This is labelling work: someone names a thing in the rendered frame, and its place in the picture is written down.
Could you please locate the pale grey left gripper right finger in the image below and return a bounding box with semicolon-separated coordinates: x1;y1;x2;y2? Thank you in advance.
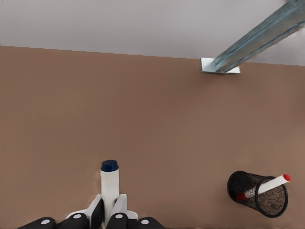
110;194;139;229

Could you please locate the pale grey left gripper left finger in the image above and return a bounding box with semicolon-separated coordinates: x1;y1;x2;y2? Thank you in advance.
64;194;105;229

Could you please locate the white marker with blue cap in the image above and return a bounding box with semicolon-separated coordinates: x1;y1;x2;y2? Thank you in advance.
100;160;120;229

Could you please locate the black mesh pen holder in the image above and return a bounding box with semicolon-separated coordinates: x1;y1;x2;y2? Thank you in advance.
226;170;289;219

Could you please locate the white marker with red cap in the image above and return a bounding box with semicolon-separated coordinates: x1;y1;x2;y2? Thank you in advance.
235;173;292;201

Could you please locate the silver frame post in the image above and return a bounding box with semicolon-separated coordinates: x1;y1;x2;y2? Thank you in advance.
200;0;305;74

